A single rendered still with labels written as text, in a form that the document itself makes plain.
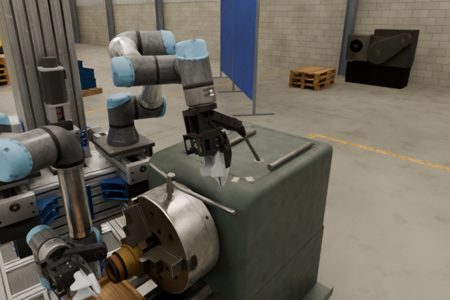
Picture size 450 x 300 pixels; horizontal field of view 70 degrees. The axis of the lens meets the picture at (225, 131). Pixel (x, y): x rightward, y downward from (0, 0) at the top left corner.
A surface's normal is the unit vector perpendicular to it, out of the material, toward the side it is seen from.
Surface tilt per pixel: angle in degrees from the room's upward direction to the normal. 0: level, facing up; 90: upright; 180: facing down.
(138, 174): 90
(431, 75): 90
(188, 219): 43
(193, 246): 68
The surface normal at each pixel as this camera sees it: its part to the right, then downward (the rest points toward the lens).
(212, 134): 0.72, -0.01
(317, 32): -0.67, 0.24
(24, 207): 0.64, 0.26
